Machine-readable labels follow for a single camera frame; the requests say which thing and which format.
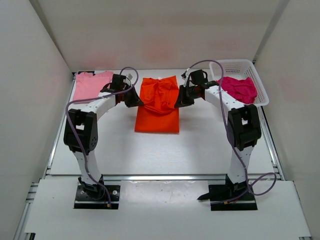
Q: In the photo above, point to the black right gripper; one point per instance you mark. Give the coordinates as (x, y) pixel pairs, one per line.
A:
(187, 95)

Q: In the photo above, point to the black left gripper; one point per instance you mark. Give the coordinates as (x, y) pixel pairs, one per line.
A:
(129, 96)

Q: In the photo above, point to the orange t-shirt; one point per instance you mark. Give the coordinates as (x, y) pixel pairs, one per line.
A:
(158, 114)

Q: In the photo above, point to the light pink t-shirt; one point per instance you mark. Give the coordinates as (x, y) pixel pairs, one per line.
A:
(88, 85)

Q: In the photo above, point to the magenta t-shirt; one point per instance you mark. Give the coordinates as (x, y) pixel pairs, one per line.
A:
(242, 90)

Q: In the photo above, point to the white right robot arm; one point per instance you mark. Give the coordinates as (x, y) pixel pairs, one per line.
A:
(242, 122)

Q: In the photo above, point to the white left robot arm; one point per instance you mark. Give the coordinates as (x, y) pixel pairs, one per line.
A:
(81, 128)

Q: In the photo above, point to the white perforated plastic basket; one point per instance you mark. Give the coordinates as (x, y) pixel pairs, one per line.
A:
(239, 69)

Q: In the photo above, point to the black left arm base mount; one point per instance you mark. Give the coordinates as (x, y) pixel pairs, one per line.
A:
(97, 199)

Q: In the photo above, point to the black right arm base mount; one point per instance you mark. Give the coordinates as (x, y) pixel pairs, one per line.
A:
(229, 197)

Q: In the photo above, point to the aluminium table edge rail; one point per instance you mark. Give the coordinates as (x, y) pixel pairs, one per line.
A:
(164, 177)

